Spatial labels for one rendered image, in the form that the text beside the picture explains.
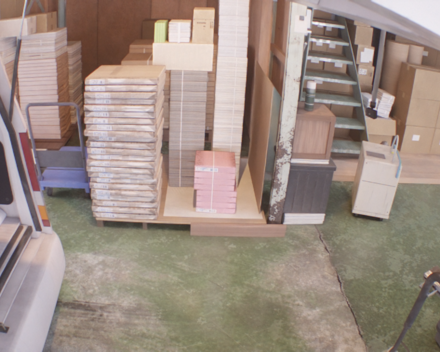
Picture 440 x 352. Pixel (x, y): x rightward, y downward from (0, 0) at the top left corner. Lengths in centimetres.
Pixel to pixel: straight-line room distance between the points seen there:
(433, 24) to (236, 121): 278
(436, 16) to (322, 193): 275
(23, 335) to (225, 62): 223
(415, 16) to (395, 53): 485
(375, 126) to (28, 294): 388
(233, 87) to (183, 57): 42
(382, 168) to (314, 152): 61
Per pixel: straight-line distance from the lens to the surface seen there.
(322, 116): 277
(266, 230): 289
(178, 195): 317
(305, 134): 280
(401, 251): 312
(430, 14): 33
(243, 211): 301
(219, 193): 288
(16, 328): 162
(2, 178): 195
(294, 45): 252
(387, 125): 467
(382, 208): 331
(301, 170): 290
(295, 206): 304
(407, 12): 32
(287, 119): 263
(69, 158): 313
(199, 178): 282
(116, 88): 252
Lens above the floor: 170
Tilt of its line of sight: 28 degrees down
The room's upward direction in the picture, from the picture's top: 3 degrees clockwise
